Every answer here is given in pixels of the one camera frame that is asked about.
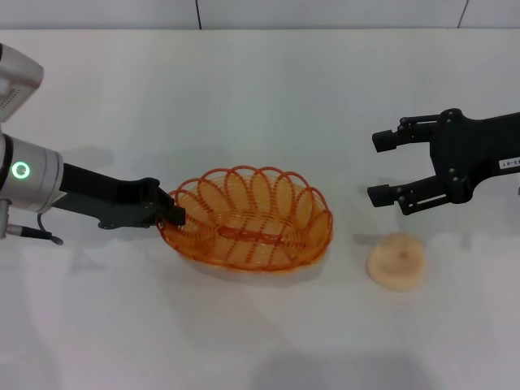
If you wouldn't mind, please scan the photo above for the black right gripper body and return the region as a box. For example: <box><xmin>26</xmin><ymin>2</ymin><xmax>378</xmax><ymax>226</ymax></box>
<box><xmin>428</xmin><ymin>107</ymin><xmax>520</xmax><ymax>203</ymax></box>

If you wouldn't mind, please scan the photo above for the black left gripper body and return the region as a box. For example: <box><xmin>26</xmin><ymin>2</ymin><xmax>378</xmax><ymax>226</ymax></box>
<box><xmin>52</xmin><ymin>162</ymin><xmax>161</xmax><ymax>229</ymax></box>

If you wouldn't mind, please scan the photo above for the round beige bread bun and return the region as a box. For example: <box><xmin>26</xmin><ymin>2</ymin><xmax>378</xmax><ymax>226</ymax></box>
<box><xmin>366</xmin><ymin>232</ymin><xmax>427</xmax><ymax>292</ymax></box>

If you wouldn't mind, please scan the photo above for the orange woven plastic basket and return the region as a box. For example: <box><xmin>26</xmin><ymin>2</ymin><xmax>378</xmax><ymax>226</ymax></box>
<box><xmin>155</xmin><ymin>164</ymin><xmax>334</xmax><ymax>272</ymax></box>

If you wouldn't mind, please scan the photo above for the white tablecloth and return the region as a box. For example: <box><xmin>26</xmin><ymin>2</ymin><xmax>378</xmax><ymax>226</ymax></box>
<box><xmin>0</xmin><ymin>28</ymin><xmax>520</xmax><ymax>390</ymax></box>

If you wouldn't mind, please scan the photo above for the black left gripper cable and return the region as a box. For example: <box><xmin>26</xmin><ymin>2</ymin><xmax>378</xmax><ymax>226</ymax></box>
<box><xmin>0</xmin><ymin>213</ymin><xmax>65</xmax><ymax>246</ymax></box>

